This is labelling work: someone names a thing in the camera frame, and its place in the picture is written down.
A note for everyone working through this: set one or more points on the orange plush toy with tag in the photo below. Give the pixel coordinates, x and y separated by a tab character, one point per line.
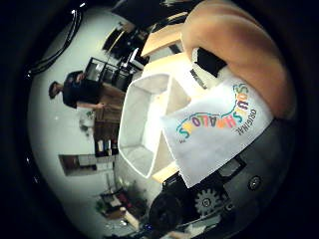
232	66

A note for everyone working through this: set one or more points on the person in black shirt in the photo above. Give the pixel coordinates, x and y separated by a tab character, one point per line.
79	91

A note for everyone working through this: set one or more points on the white fabric container bin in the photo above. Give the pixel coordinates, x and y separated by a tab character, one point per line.
139	126

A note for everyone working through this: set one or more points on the black metal rack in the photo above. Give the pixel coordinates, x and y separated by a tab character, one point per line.
109	74

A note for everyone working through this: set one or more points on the wooden side table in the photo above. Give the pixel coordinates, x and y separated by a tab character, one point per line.
162	38

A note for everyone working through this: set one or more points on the dark monitor screen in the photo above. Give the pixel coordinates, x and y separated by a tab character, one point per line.
146	11

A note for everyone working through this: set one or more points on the low dark sideboard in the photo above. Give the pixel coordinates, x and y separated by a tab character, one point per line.
86	164

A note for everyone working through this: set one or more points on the brown wooden cabinet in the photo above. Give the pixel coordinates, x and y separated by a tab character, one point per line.
106	129

